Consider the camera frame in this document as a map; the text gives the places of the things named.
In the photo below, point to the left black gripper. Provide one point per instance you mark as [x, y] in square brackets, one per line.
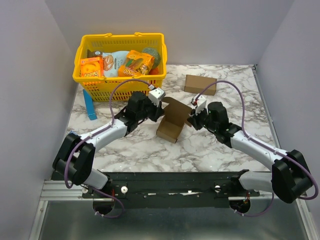
[158, 111]

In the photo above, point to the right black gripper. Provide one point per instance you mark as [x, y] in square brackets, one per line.
[196, 120]

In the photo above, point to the brown cardboard box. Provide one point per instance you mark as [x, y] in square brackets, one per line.
[175, 117]
[195, 84]

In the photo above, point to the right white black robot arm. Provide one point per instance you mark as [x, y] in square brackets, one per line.
[288, 176]

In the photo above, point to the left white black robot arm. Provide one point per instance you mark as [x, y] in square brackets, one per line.
[75, 157]

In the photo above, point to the tall blue box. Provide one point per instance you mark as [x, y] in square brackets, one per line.
[89, 104]

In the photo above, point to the orange Daddy snack box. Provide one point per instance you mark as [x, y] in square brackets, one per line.
[92, 67]

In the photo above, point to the small blue flat box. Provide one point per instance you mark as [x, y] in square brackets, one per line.
[71, 133]

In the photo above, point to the small orange fruit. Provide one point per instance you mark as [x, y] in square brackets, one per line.
[154, 71]

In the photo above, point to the orange candy bag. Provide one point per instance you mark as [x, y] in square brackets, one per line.
[136, 64]

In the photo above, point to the green round melon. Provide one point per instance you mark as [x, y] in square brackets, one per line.
[155, 54]

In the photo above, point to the light blue chips bag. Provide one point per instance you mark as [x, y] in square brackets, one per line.
[112, 61]

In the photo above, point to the yellow plastic shopping basket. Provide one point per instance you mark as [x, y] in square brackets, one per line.
[100, 88]

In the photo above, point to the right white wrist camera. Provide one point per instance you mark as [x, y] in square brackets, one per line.
[200, 102]

